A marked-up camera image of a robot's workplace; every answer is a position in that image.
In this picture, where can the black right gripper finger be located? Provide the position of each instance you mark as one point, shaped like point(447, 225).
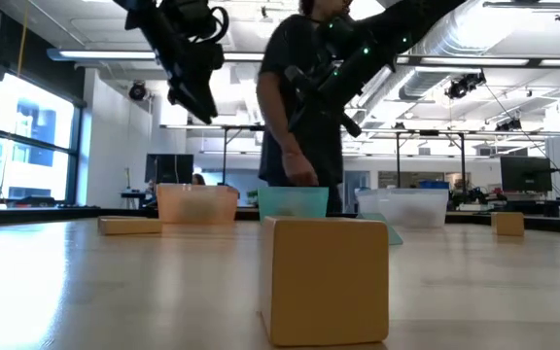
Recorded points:
point(302, 90)
point(349, 124)

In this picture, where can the long orange block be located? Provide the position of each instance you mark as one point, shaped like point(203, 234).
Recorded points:
point(129, 226)
point(507, 224)

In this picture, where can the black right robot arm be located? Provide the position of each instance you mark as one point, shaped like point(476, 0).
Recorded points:
point(406, 24)

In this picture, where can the round black ceiling spotlight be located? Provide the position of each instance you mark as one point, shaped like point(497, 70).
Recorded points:
point(137, 91)

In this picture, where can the person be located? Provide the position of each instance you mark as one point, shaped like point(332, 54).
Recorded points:
point(198, 179)
point(309, 160)

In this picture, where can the black computer monitor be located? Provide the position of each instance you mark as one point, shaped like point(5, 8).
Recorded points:
point(169, 168)
point(525, 173)

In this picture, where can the black overhead metal rack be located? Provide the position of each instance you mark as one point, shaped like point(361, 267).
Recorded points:
point(428, 132)

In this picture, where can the green translucent plastic bin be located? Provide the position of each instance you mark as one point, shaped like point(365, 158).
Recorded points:
point(292, 201)

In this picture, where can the clear plastic bin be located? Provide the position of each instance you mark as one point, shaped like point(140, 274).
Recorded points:
point(406, 204)

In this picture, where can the blue storage crate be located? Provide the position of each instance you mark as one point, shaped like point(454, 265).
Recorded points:
point(434, 185)

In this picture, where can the orange translucent plastic bin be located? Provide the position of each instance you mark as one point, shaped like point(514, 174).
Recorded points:
point(197, 204)

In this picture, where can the black track light cluster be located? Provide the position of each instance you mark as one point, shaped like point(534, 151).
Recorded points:
point(457, 89)
point(508, 126)

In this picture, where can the black lab equipment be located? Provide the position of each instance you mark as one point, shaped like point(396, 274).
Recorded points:
point(474, 197)

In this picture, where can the orange cube block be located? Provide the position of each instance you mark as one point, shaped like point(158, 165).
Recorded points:
point(324, 282)

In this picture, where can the large window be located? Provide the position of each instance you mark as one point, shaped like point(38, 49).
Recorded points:
point(32, 170)

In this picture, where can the silver ventilation duct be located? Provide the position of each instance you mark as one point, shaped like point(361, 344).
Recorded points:
point(430, 80)

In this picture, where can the black aluminium table frame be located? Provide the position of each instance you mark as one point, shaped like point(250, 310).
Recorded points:
point(27, 214)

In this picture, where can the black ceiling rail fixture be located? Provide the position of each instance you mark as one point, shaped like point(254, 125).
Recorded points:
point(523, 5)

